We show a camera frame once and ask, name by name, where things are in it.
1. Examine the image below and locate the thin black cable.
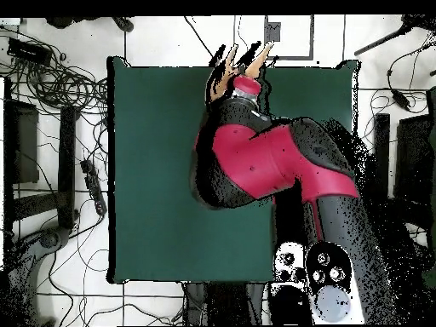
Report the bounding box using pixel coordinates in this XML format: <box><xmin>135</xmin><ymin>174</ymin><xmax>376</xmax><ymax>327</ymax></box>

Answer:
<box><xmin>183</xmin><ymin>14</ymin><xmax>220</xmax><ymax>68</ymax></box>

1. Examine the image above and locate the tangle of black cables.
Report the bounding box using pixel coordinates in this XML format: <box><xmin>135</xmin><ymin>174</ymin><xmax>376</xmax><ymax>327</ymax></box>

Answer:
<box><xmin>0</xmin><ymin>26</ymin><xmax>109</xmax><ymax>115</ymax></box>

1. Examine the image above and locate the black power strip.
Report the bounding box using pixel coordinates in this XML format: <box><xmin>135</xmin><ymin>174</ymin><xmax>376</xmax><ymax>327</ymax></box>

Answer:
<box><xmin>80</xmin><ymin>158</ymin><xmax>108</xmax><ymax>216</ymax></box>

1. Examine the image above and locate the black chair caster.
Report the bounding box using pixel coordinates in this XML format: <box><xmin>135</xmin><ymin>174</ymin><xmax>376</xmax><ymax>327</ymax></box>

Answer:
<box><xmin>112</xmin><ymin>16</ymin><xmax>135</xmax><ymax>34</ymax></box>

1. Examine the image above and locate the orange terry towel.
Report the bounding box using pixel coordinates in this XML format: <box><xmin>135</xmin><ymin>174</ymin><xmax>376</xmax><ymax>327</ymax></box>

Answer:
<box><xmin>208</xmin><ymin>41</ymin><xmax>276</xmax><ymax>103</ymax></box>

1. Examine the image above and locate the black electronics box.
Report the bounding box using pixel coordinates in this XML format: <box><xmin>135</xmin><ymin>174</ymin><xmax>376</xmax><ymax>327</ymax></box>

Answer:
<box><xmin>6</xmin><ymin>37</ymin><xmax>53</xmax><ymax>66</ymax></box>

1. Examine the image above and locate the grey square floor frame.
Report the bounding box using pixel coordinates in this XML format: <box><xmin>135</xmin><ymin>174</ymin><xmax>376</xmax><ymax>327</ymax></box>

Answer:
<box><xmin>262</xmin><ymin>14</ymin><xmax>314</xmax><ymax>61</ymax></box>

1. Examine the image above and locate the black metal stand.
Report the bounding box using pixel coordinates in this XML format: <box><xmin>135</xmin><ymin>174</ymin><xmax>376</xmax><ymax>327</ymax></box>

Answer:
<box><xmin>372</xmin><ymin>112</ymin><xmax>436</xmax><ymax>236</ymax></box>
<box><xmin>3</xmin><ymin>77</ymin><xmax>81</xmax><ymax>239</ymax></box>

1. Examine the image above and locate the dark green table cloth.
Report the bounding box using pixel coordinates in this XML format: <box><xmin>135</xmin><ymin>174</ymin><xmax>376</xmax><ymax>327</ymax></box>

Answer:
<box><xmin>106</xmin><ymin>55</ymin><xmax>361</xmax><ymax>286</ymax></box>

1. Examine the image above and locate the black power adapter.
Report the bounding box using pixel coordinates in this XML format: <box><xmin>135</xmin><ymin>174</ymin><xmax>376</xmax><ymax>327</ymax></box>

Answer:
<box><xmin>391</xmin><ymin>89</ymin><xmax>411</xmax><ymax>112</ymax></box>

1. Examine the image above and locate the black tripod leg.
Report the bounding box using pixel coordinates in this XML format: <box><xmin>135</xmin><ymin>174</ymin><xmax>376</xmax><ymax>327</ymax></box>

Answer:
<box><xmin>353</xmin><ymin>14</ymin><xmax>436</xmax><ymax>57</ymax></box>

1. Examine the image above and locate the person's dark shoe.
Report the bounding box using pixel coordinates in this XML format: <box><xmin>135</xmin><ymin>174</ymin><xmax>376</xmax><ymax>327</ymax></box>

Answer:
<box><xmin>45</xmin><ymin>16</ymin><xmax>100</xmax><ymax>30</ymax></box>

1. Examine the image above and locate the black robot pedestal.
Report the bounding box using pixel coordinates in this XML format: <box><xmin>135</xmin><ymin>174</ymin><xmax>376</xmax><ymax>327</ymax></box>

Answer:
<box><xmin>182</xmin><ymin>281</ymin><xmax>270</xmax><ymax>326</ymax></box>

